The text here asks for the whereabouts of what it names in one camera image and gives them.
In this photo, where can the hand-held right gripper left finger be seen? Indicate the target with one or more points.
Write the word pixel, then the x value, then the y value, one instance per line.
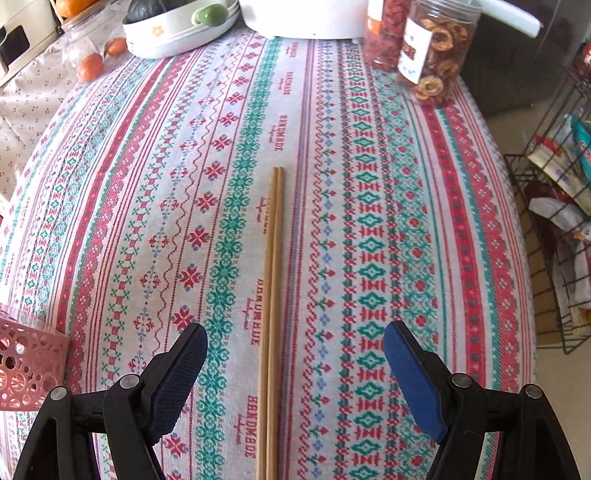
pixel 180 378

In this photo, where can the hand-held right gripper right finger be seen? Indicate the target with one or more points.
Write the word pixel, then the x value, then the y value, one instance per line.
pixel 415 383

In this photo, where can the single brown bamboo chopstick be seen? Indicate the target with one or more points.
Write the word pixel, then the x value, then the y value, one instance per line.
pixel 270 277
pixel 278 277

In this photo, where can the pink perforated basket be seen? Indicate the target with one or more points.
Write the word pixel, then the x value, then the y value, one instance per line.
pixel 32 360

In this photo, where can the red green patterned tablecloth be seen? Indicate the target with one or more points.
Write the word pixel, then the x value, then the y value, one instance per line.
pixel 351 230

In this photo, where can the pile of snack packets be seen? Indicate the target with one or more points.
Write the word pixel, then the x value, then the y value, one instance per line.
pixel 561 212

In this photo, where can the beige dotted cloth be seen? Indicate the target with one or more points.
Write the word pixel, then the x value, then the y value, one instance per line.
pixel 27 120

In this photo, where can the small tangerine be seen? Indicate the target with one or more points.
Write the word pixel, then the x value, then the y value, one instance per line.
pixel 116 46
pixel 90 67

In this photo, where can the dark grey sofa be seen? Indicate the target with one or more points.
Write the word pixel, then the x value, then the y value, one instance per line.
pixel 512 74

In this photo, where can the jar of dried apple rings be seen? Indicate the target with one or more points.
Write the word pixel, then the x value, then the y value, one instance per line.
pixel 436 55

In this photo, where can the white flower-print dish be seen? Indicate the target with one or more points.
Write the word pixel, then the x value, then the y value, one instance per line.
pixel 175 39

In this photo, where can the jar of red dried fruit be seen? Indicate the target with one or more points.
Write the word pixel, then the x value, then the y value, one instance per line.
pixel 385 37

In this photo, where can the beige appliance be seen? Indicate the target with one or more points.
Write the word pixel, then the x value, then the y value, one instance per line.
pixel 32 55

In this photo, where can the clear glass jar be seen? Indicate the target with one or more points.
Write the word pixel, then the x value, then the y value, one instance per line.
pixel 87 34

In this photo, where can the small green fruit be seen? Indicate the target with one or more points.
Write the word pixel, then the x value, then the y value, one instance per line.
pixel 207 14

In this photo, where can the dark green squash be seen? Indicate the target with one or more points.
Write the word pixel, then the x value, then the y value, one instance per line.
pixel 145 10

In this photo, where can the white round appliance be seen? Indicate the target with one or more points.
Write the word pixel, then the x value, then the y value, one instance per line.
pixel 300 18

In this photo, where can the large orange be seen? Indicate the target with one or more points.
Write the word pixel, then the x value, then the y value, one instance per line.
pixel 74 5

